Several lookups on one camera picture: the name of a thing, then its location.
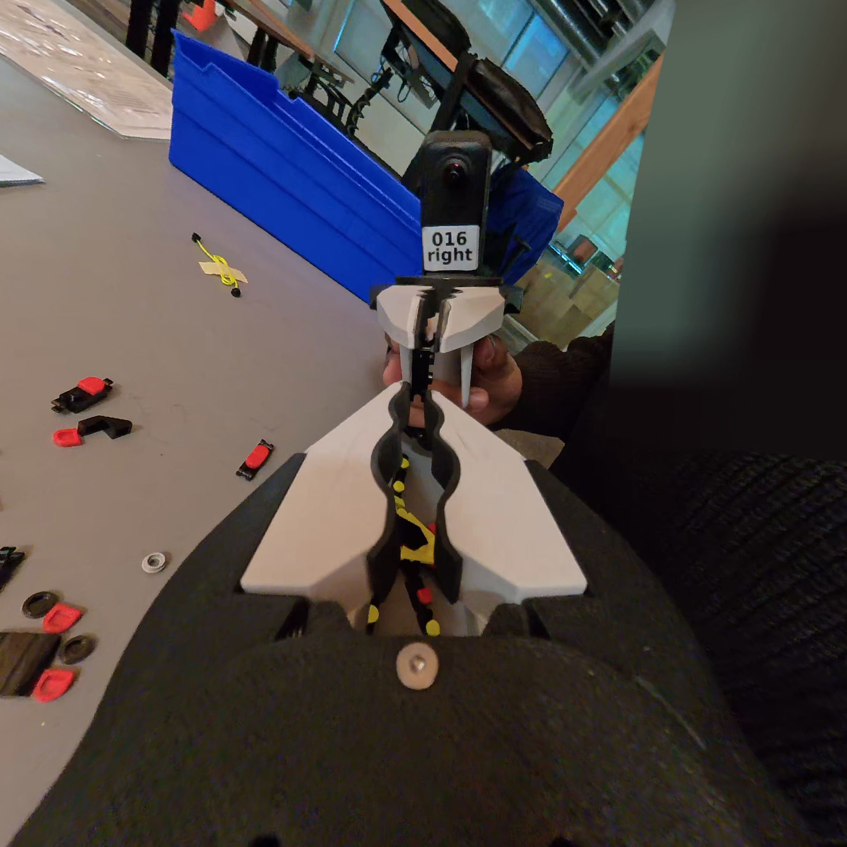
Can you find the orange cone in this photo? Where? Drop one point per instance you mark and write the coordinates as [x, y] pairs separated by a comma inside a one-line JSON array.
[[198, 13]]

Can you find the wooden background table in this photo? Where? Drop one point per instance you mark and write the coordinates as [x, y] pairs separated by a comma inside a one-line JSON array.
[[284, 33]]

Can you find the person's right hand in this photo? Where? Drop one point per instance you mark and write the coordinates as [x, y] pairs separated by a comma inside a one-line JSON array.
[[499, 384]]

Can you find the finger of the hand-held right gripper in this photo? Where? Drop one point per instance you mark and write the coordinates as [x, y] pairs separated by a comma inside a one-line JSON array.
[[473, 317], [397, 314]]

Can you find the blue plastic bin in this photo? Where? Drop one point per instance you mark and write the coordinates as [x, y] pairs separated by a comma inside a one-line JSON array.
[[278, 172]]

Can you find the pile of loose lego pieces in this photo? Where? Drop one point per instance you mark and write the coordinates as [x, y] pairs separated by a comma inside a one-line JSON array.
[[20, 662]]

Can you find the small red lego tile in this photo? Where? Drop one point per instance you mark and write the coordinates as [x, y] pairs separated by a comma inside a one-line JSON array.
[[66, 437]]

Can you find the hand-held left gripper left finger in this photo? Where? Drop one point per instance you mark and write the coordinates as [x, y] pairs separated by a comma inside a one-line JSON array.
[[317, 516]]

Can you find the person's right forearm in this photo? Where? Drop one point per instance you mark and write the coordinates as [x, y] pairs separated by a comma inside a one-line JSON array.
[[562, 384]]

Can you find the black angled lego piece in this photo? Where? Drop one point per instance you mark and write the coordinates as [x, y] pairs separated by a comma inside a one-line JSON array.
[[106, 425]]

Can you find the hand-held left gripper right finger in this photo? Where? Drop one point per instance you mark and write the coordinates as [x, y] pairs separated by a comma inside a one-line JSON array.
[[509, 523]]

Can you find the red and black lego piece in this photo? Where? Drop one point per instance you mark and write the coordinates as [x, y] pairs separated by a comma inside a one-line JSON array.
[[255, 458], [83, 394]]

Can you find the small black lego clip piece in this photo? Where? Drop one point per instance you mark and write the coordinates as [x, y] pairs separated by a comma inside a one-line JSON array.
[[419, 390]]

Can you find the black padded bag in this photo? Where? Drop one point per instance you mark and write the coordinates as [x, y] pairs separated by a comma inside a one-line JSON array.
[[506, 99]]

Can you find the black yellow lego spider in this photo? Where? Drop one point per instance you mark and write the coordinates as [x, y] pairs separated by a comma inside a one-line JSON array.
[[417, 539]]

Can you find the grey round lego stud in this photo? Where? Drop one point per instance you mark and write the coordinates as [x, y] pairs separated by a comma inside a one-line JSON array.
[[153, 563]]

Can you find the blue instruction booklet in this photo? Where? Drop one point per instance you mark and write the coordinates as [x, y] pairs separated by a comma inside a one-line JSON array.
[[16, 173]]

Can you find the printed paper sheet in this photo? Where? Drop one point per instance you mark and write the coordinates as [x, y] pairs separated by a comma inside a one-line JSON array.
[[86, 73]]

